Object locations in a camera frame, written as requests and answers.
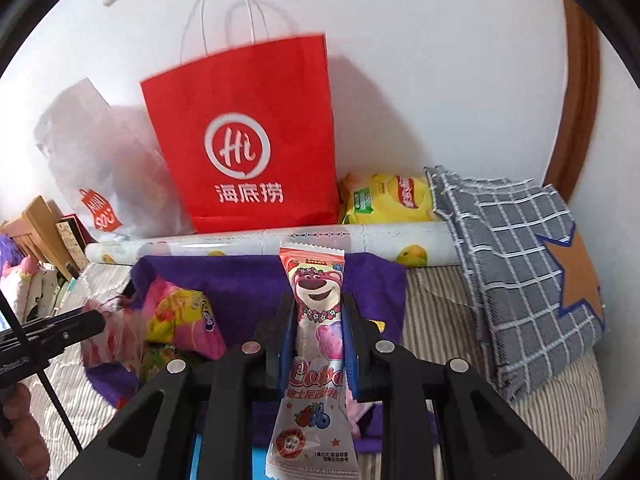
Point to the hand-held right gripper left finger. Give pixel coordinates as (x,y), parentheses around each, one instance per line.
(286,360)

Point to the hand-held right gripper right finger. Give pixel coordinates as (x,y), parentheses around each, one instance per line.
(351,365)

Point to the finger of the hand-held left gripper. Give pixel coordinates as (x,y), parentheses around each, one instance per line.
(70,325)

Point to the white small packet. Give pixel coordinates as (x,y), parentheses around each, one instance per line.
(315,290)

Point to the pink and yellow snack bag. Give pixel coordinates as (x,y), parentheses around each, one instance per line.
(185,315)

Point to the person's left hand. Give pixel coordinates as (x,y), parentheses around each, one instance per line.
(22,430)

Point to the yellow triangular snack packet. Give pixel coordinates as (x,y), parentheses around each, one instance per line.
(376,325)

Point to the purple cloth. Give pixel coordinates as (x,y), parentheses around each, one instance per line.
(240,280)

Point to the green snack packet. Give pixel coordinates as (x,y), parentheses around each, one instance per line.
(160,362)

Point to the wooden headboard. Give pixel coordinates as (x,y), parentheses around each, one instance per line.
(35,220)

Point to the blue tissue pack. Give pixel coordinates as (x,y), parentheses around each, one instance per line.
(197,457)

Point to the rolled fruit print paper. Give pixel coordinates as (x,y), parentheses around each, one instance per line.
(200,247)

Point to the white plastic shopping bag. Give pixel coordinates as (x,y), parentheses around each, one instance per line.
(100,160)

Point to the yellow chip bag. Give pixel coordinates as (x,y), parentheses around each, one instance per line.
(390,197)

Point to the grey checked cloth with star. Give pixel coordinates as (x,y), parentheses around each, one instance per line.
(515,270)

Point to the striped mattress pad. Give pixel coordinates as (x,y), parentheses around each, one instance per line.
(550,420)

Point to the red paper bag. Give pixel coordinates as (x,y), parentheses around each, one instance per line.
(245,145)

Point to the brown picture frame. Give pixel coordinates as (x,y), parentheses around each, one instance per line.
(72,245)

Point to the brown wooden door frame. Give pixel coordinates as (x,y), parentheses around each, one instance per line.
(575,100)

